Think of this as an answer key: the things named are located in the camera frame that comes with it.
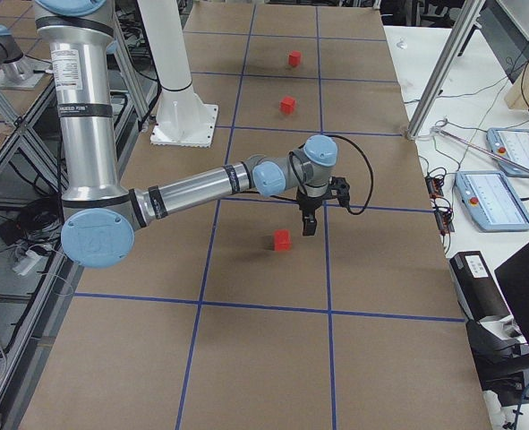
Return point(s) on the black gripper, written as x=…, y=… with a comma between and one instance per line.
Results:
x=309, y=204

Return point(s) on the red block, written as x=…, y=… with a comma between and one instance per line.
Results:
x=287, y=105
x=282, y=240
x=294, y=58

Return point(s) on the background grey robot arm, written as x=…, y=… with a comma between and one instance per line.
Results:
x=18, y=71

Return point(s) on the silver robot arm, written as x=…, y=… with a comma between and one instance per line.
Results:
x=100, y=215

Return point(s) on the brown paper table cover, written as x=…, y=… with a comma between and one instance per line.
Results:
x=205, y=326

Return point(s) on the small red circuit board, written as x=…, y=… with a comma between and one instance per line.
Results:
x=434, y=186

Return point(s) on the near teach pendant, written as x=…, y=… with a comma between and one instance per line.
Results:
x=491, y=201

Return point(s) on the teach pendant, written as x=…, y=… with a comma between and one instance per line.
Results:
x=491, y=201
x=511, y=144

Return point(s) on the black box with label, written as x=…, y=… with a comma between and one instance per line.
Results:
x=476, y=289

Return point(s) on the far teach pendant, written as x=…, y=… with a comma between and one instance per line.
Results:
x=511, y=144

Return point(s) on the white power adapter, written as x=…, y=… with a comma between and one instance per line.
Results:
x=26, y=263

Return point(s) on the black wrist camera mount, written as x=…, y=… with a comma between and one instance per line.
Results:
x=339, y=190

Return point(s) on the white central pedestal column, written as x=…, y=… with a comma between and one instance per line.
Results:
x=182, y=119

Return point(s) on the aluminium frame post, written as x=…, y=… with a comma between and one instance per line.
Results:
x=462, y=28

